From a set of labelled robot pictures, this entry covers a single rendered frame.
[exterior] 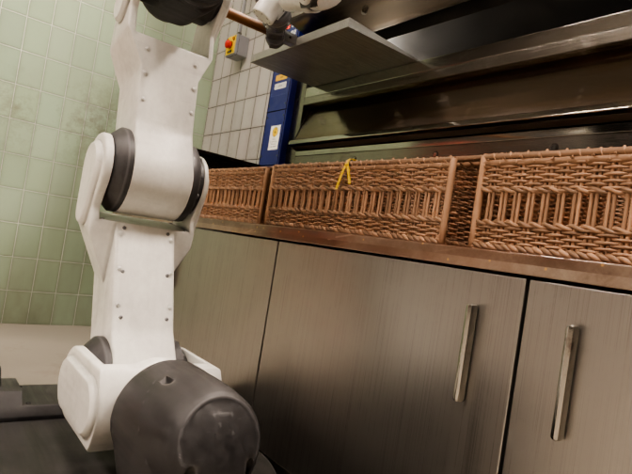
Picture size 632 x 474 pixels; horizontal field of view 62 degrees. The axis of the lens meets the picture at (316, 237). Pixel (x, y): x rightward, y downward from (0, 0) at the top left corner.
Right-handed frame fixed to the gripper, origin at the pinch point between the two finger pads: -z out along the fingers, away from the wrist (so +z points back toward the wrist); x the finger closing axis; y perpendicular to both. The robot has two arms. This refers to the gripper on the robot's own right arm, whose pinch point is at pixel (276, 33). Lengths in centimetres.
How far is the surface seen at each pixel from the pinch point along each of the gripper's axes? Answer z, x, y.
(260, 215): 29, -59, -6
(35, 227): -79, -75, 101
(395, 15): -10.5, 17.0, -37.6
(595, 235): 99, -59, -54
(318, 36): 6.4, -1.3, -13.0
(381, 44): 9.3, -1.8, -32.2
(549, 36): 37, -4, -71
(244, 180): 20, -50, 1
